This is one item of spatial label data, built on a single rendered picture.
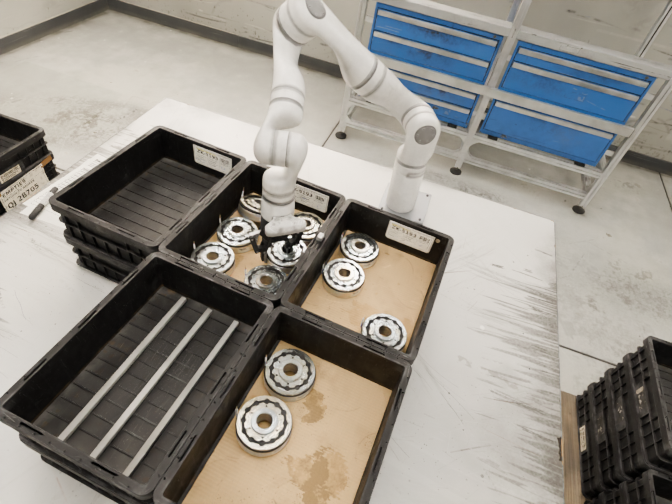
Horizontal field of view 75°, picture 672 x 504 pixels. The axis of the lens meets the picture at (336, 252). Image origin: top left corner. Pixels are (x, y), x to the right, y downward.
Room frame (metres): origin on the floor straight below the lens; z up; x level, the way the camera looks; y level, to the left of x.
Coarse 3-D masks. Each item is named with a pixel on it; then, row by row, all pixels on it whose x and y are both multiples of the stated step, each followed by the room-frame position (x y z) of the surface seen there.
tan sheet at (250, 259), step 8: (232, 216) 0.85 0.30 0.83; (240, 216) 0.86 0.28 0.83; (256, 224) 0.84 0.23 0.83; (216, 232) 0.78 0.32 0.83; (216, 240) 0.76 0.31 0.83; (240, 256) 0.72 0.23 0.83; (248, 256) 0.73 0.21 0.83; (256, 256) 0.73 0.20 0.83; (240, 264) 0.69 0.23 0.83; (248, 264) 0.70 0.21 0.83; (256, 264) 0.70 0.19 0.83; (264, 264) 0.71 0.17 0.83; (240, 272) 0.67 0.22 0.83; (240, 280) 0.65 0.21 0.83
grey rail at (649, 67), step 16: (384, 0) 2.67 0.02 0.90; (400, 0) 2.66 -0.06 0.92; (416, 0) 2.68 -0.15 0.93; (432, 16) 2.62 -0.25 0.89; (448, 16) 2.61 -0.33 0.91; (464, 16) 2.59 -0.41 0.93; (480, 16) 2.64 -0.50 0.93; (496, 32) 2.56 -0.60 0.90; (528, 32) 2.54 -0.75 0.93; (544, 32) 2.59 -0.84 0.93; (560, 48) 2.50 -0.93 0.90; (576, 48) 2.49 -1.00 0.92; (592, 48) 2.50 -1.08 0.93; (608, 64) 2.46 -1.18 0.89; (624, 64) 2.44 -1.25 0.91; (640, 64) 2.43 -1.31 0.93; (656, 64) 2.46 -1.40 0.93
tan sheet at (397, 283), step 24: (384, 264) 0.79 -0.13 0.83; (408, 264) 0.81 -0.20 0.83; (432, 264) 0.83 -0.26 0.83; (312, 288) 0.67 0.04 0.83; (384, 288) 0.71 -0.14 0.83; (408, 288) 0.73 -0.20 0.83; (336, 312) 0.61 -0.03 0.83; (360, 312) 0.63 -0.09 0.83; (384, 312) 0.64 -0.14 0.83; (408, 312) 0.65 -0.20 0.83; (384, 336) 0.57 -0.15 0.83; (408, 336) 0.59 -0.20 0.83
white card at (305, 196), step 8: (296, 184) 0.94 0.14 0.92; (296, 192) 0.94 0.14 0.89; (304, 192) 0.93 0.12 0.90; (312, 192) 0.93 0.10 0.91; (296, 200) 0.94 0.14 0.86; (304, 200) 0.93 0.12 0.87; (312, 200) 0.92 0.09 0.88; (320, 200) 0.92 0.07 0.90; (328, 200) 0.91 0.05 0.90; (320, 208) 0.92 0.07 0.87
